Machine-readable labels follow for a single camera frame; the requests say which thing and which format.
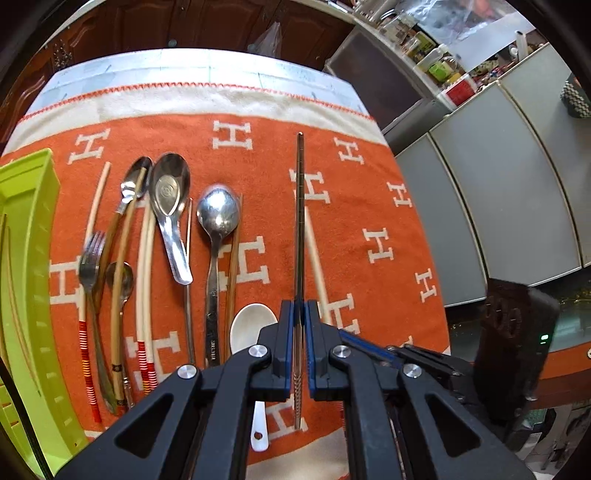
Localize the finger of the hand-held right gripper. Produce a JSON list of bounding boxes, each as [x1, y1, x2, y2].
[[341, 329, 407, 369], [389, 344, 472, 394]]

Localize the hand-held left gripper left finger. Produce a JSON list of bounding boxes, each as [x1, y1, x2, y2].
[[55, 299, 297, 480]]

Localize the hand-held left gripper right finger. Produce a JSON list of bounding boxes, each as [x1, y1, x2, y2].
[[305, 299, 536, 480]]

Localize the white ceramic spoon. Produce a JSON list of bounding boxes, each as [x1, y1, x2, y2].
[[229, 303, 279, 452]]

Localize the grooved metal chopstick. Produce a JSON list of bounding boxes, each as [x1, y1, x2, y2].
[[294, 132, 306, 431]]

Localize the large long-handled steel spoon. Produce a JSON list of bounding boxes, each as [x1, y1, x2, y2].
[[197, 184, 241, 369]]

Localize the small steel spoon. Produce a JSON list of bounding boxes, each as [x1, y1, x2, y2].
[[106, 261, 136, 409]]

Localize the bamboo chopstick with mark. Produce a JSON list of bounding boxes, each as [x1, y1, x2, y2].
[[110, 167, 148, 414]]

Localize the steel soup spoon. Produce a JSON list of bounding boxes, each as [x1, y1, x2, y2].
[[148, 153, 194, 285]]

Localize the steel fork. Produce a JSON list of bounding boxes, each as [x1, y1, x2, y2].
[[78, 231, 116, 414]]

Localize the green plastic utensil tray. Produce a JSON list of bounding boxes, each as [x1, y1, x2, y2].
[[0, 148, 88, 476]]

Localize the orange printed blanket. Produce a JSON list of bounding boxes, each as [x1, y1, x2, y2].
[[0, 85, 451, 480]]

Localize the grey refrigerator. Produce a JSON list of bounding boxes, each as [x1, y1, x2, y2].
[[383, 37, 591, 308]]

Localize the patterned cup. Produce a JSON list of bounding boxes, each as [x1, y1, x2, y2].
[[560, 78, 591, 119]]

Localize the red canister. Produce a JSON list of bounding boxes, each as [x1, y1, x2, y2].
[[438, 74, 476, 109]]

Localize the grey glass-door side cabinet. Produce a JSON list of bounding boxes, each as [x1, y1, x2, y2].
[[323, 23, 444, 144]]

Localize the clear plastic bottle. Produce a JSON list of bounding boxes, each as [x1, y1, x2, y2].
[[417, 45, 452, 75]]

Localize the pale checked tablecloth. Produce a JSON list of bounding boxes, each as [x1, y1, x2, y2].
[[34, 48, 365, 121]]

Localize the hanging clear plastic bag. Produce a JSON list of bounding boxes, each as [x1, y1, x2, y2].
[[249, 21, 282, 58]]

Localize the translucent plastic sheet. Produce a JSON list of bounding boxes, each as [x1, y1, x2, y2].
[[406, 0, 541, 70]]

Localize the brown wooden kitchen cabinets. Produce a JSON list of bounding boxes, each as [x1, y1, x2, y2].
[[0, 0, 356, 153]]

